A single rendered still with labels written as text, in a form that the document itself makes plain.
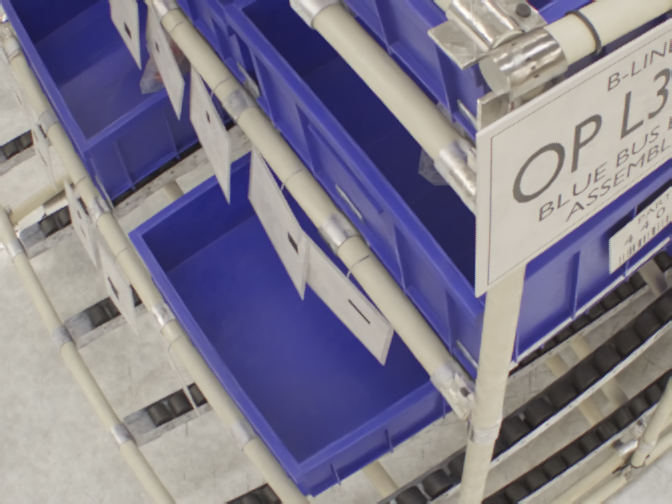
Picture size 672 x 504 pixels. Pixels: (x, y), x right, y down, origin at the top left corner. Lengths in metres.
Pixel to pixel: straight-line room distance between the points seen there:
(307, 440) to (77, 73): 0.66
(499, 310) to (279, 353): 0.67
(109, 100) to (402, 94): 0.96
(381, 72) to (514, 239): 0.17
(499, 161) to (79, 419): 1.76
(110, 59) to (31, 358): 0.81
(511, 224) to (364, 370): 0.78
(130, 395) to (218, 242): 0.79
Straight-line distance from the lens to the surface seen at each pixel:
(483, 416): 1.28
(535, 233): 0.96
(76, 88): 1.96
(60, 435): 2.52
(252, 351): 1.71
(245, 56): 1.45
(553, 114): 0.84
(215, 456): 2.45
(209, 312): 1.74
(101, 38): 2.00
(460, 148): 0.99
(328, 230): 1.41
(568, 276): 1.26
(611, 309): 2.20
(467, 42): 0.81
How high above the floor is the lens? 2.29
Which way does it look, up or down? 63 degrees down
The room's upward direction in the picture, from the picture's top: 5 degrees counter-clockwise
